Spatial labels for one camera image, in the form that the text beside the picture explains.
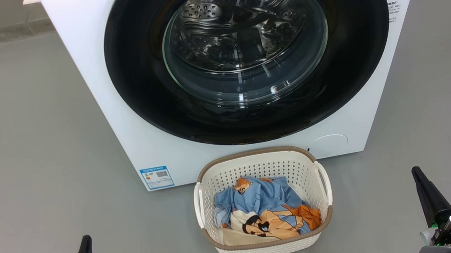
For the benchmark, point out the blue cartoon print garment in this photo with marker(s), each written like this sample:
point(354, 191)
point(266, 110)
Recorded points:
point(257, 197)

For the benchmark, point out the black round glass washer door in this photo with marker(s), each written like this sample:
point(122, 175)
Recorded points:
point(133, 69)

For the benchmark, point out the white front-load washing machine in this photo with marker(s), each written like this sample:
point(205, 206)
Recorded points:
point(75, 33)

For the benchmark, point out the stainless steel washing machine drum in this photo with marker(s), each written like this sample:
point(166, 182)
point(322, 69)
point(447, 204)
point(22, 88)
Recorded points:
point(237, 23)

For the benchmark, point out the blue energy label sticker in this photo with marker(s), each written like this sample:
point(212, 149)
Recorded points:
point(157, 178)

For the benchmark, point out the round white filter cover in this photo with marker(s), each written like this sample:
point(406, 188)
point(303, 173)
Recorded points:
point(328, 146)

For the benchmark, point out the cream perforated laundry basket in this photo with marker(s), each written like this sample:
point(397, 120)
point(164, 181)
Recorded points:
point(257, 166)

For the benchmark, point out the black printed text label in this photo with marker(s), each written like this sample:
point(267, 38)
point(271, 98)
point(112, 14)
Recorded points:
point(393, 11)

